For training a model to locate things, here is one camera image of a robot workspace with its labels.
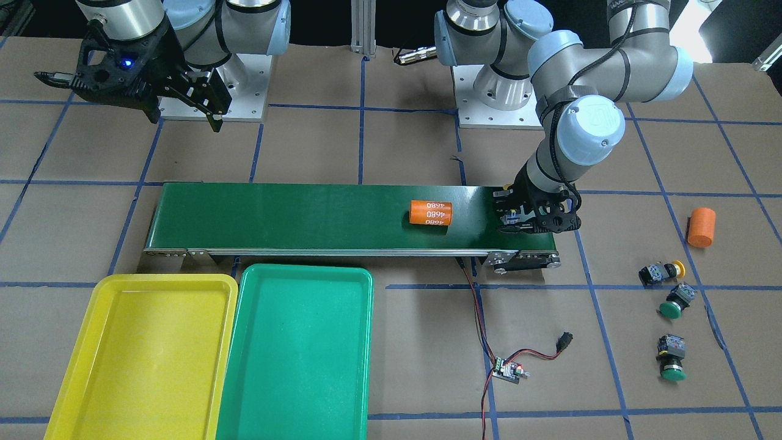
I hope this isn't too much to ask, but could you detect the small motor controller board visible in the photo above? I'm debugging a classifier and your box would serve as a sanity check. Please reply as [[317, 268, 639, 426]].
[[491, 357, 530, 384]]

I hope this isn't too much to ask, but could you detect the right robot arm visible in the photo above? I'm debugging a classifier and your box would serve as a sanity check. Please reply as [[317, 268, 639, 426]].
[[35, 1, 291, 133]]

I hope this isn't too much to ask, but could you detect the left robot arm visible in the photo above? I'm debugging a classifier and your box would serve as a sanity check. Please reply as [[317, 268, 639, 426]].
[[434, 1, 693, 233]]

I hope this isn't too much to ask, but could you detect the aluminium frame post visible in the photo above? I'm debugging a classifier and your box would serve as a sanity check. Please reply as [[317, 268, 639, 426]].
[[350, 0, 376, 57]]

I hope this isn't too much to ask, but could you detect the green plastic tray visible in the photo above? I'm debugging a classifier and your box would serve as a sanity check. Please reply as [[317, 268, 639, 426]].
[[216, 263, 373, 439]]

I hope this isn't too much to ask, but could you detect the green conveyor belt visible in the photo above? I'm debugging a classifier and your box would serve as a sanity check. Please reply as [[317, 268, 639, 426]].
[[144, 183, 560, 274]]

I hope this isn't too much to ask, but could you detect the orange cylinder with 4680 print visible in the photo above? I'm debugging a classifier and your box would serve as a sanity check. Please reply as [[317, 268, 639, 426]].
[[409, 200, 453, 227]]

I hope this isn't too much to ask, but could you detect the yellow plastic tray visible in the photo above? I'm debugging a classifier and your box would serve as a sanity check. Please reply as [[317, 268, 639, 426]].
[[45, 274, 238, 439]]

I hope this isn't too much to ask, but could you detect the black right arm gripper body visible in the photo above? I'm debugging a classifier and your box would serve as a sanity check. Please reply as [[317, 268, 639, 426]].
[[72, 16, 184, 123]]

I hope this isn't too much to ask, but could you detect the green push button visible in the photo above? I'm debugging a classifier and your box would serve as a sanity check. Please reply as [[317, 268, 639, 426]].
[[657, 282, 696, 320], [656, 334, 687, 382]]

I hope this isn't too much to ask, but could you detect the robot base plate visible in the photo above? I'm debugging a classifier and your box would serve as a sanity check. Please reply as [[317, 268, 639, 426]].
[[190, 54, 276, 123], [451, 65, 542, 131]]

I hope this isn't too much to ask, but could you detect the plain orange cylinder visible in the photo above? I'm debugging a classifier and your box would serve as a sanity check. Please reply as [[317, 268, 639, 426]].
[[687, 207, 716, 248]]

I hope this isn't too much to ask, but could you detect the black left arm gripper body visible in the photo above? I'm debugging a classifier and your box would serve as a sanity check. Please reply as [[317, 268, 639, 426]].
[[506, 167, 582, 233]]

